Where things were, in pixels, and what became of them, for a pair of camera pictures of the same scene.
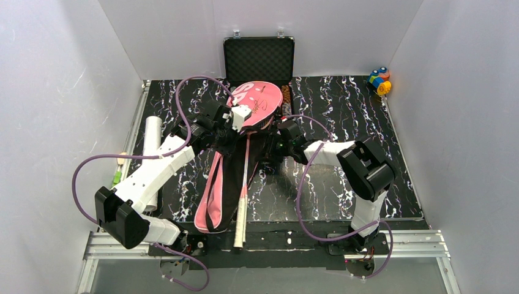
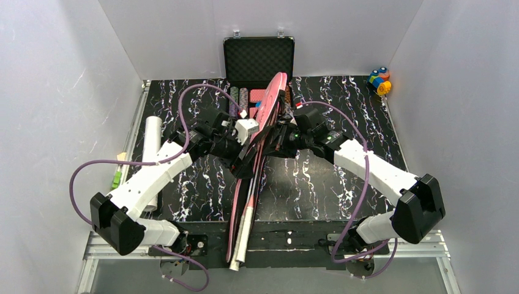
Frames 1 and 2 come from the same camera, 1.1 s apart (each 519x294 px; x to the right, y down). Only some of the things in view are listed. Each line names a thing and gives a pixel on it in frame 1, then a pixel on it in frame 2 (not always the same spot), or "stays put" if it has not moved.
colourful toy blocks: (379, 79) stays put
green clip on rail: (117, 178) stays put
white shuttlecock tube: (152, 146) stays put
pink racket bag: (252, 105) -> (245, 184)
